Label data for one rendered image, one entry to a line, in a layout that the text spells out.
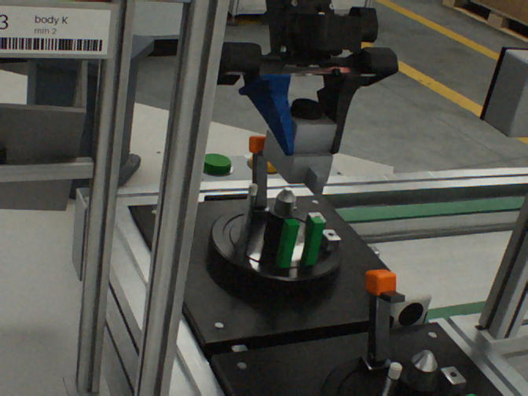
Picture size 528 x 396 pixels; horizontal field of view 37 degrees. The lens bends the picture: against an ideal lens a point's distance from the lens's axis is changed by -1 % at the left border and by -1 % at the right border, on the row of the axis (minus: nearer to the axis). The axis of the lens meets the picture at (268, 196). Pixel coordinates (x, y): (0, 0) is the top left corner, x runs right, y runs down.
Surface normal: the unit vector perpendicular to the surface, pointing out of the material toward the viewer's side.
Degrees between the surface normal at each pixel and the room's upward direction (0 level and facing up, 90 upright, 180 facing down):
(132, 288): 0
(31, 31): 90
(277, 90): 98
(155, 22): 90
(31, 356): 0
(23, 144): 135
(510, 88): 90
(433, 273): 0
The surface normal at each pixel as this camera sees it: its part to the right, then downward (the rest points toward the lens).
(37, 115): 0.04, 0.96
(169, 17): 0.54, 0.48
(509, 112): -0.90, 0.05
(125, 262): 0.18, -0.87
